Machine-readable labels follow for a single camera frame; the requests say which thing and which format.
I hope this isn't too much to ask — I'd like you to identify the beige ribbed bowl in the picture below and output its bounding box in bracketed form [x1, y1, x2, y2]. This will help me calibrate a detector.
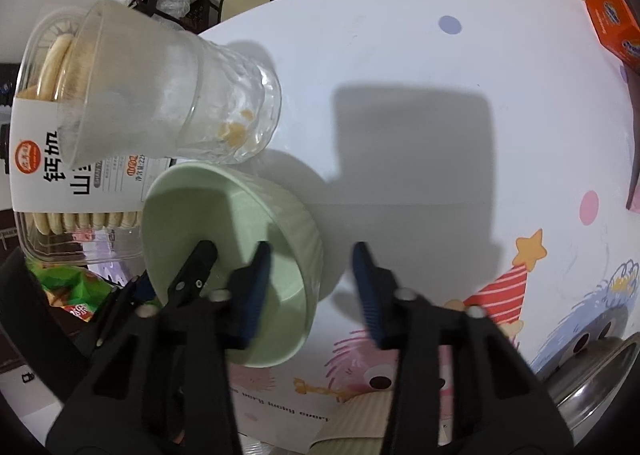
[309, 392, 401, 455]

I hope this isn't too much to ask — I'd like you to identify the crumpled clear plastic bag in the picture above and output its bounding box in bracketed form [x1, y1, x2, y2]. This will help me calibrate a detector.
[102, 0, 191, 18]

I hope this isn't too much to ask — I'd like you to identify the clear textured glass cup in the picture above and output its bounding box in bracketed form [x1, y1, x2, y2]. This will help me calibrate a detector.
[54, 0, 282, 167]

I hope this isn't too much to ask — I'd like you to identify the orange cardboard box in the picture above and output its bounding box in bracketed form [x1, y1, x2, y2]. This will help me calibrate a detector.
[585, 0, 640, 70]

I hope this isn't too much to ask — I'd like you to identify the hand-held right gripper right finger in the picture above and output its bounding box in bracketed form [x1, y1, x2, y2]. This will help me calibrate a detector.
[350, 241, 576, 455]

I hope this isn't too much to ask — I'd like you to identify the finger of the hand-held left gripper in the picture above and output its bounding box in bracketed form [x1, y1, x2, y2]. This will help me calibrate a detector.
[92, 271, 163, 353]
[167, 239, 219, 308]

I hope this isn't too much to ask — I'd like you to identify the printed white tablecloth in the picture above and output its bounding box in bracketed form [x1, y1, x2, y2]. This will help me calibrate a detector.
[80, 0, 640, 455]

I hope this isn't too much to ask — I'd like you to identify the green potato chips bag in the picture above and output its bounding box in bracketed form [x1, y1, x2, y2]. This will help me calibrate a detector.
[27, 262, 118, 326]

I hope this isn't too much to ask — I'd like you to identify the stainless steel bowl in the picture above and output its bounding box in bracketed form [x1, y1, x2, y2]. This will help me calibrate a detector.
[545, 335, 640, 436]

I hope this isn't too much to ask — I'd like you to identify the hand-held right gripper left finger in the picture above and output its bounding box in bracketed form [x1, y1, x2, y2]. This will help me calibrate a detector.
[47, 241, 274, 455]

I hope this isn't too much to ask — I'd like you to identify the light green ribbed bowl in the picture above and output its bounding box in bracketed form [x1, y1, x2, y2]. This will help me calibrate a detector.
[140, 161, 325, 368]

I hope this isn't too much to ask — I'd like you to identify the clear plastic cracker container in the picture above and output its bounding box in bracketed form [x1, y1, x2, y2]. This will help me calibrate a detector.
[10, 5, 173, 268]

